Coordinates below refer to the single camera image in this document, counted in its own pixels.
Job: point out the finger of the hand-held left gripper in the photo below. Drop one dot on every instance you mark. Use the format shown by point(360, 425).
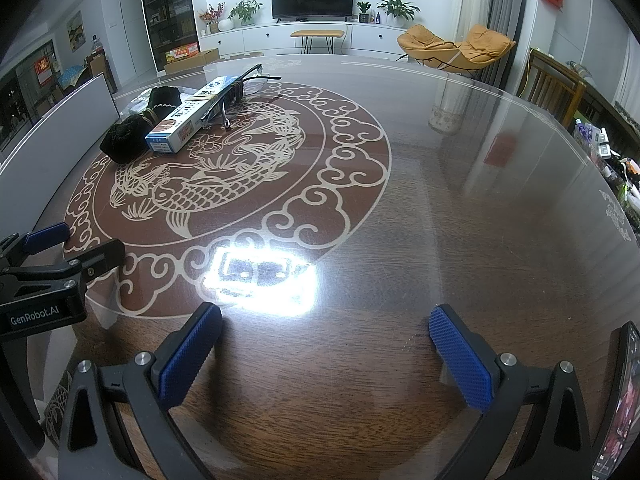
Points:
point(100, 255)
point(47, 236)

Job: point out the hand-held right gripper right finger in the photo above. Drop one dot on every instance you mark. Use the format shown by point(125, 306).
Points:
point(460, 360)

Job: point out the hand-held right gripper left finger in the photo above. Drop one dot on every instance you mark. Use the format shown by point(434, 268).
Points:
point(189, 355)

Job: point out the black velvet pouch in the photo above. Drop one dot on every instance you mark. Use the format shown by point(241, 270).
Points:
point(122, 140)

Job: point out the white panel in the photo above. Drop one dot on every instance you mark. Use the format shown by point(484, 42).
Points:
point(65, 110)

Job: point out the long white blue box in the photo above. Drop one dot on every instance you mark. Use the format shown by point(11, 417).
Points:
point(175, 127)

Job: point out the black smartphone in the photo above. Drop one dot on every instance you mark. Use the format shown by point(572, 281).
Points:
point(620, 410)

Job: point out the large water bottle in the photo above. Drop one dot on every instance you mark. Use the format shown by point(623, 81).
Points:
point(97, 46)

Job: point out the black eyeglasses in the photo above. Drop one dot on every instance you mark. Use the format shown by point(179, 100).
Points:
point(235, 91)

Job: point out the cardboard box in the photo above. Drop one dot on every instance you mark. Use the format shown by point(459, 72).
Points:
point(192, 62)

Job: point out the white door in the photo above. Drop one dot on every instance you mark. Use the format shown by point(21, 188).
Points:
point(132, 35)

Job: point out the colourful printed carton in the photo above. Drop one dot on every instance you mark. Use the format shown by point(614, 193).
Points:
point(181, 50)

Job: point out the row of small bottles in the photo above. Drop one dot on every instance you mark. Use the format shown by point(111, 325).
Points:
point(605, 155)

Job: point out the black glass display cabinet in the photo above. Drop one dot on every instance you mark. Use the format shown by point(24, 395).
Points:
point(167, 5)

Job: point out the white round vase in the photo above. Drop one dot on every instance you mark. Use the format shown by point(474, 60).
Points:
point(226, 25)

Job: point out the red flower arrangement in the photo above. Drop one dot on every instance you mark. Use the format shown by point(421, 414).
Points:
point(212, 17)

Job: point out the white television cabinet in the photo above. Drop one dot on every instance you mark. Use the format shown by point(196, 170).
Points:
point(260, 40)

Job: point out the green potted plant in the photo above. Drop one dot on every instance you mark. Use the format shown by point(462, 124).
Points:
point(245, 10)

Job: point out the wooden chair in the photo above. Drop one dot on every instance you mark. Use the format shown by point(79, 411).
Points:
point(550, 85)

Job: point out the wooden bench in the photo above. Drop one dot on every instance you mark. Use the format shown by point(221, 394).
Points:
point(317, 33)

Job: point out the orange lounge chair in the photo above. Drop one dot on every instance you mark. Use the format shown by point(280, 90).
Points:
point(487, 45)
point(425, 42)

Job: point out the black television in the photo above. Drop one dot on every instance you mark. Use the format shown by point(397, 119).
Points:
point(312, 0)

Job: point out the grey curtain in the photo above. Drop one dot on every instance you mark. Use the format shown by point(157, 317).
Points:
point(500, 10)

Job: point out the large leafy potted plant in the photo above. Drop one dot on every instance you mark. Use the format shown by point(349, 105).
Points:
point(397, 7)

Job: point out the small potted plant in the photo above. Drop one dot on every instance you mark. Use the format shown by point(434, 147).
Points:
point(363, 10)

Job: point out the framed wall picture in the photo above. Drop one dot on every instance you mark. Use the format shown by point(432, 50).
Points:
point(74, 30)

